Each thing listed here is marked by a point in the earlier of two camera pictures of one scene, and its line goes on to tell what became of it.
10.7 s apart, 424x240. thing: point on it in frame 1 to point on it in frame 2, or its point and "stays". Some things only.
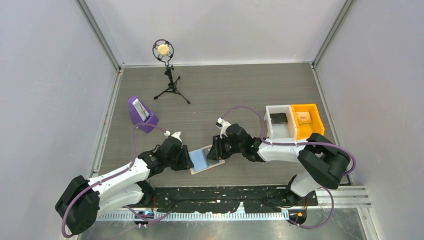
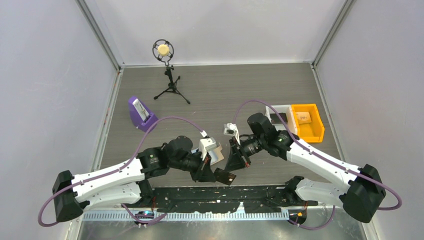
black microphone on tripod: [163, 50] stays
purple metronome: [139, 113] stays
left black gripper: [183, 152] to [203, 172]
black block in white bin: [279, 118] stays
